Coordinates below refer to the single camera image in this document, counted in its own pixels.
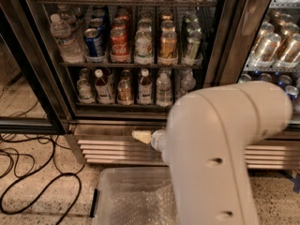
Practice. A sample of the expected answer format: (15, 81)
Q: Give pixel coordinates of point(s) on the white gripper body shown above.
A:
(157, 140)

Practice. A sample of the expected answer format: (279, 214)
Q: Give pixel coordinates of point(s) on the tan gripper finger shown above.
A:
(143, 136)

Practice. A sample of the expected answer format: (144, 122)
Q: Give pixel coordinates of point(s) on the clear water bottle front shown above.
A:
(164, 90)

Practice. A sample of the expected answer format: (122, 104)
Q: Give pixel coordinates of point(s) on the clear water bottle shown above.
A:
(187, 83)
(164, 90)

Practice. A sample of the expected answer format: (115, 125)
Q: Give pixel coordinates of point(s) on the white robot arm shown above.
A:
(215, 153)

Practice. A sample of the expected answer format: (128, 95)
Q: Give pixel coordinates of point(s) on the dark tea bottle white cap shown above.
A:
(145, 88)

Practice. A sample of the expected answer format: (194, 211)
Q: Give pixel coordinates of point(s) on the clear water bottle right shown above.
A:
(187, 83)

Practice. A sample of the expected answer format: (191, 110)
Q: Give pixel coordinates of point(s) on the brown tea bottle white cap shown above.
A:
(103, 88)

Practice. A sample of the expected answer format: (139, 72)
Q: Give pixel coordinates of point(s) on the stainless steel fridge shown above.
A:
(100, 133)

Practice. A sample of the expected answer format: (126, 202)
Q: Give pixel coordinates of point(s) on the white green can right fridge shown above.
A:
(244, 78)

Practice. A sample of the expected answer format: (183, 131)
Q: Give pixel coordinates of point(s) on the large water bottle middle shelf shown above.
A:
(67, 42)

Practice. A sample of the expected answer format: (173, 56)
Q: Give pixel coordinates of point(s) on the open glass fridge door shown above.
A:
(29, 102)

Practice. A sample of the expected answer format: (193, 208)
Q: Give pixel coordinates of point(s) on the gold can right fridge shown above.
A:
(264, 53)

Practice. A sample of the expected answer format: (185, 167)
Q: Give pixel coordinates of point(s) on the amber glass jar drink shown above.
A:
(125, 96)

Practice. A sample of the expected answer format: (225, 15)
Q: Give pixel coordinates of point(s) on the clear plastic storage bin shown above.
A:
(102, 201)

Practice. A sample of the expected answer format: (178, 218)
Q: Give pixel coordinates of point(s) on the bubble wrap sheet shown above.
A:
(143, 204)

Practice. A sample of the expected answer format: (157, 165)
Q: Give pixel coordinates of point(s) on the glass jar drink left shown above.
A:
(86, 93)

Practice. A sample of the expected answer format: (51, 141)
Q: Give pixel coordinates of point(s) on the white green soda can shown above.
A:
(143, 53)

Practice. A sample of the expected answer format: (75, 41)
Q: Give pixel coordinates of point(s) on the orange gold soda can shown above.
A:
(167, 54)

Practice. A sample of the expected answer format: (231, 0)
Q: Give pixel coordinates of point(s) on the red coca cola can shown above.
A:
(120, 45)

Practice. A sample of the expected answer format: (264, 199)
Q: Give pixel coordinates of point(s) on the blue pepsi can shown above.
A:
(94, 45)

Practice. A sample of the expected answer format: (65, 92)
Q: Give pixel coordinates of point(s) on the green silver soda can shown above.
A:
(192, 47)

